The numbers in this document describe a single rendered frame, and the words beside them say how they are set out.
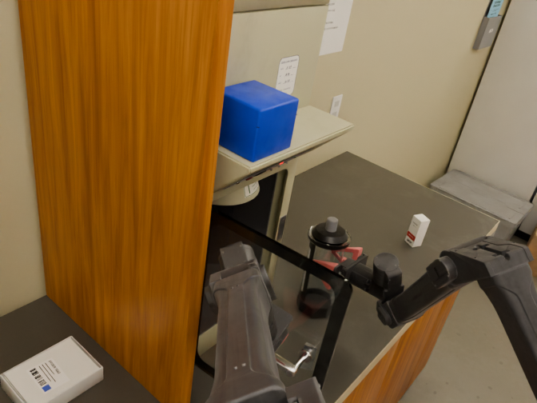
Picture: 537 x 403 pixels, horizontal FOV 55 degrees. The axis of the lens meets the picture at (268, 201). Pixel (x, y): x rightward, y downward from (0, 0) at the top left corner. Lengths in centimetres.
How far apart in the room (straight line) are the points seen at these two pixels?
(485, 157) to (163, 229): 332
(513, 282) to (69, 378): 85
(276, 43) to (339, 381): 77
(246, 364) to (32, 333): 95
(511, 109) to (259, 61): 308
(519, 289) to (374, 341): 64
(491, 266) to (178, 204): 47
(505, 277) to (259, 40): 53
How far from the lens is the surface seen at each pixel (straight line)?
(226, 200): 106
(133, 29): 81
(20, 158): 122
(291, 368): 91
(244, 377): 40
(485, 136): 396
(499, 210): 369
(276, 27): 93
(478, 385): 283
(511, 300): 81
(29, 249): 135
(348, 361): 132
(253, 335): 47
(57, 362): 121
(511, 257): 82
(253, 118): 79
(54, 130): 108
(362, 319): 144
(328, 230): 128
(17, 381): 119
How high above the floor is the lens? 188
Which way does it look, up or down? 31 degrees down
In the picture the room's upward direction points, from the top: 10 degrees clockwise
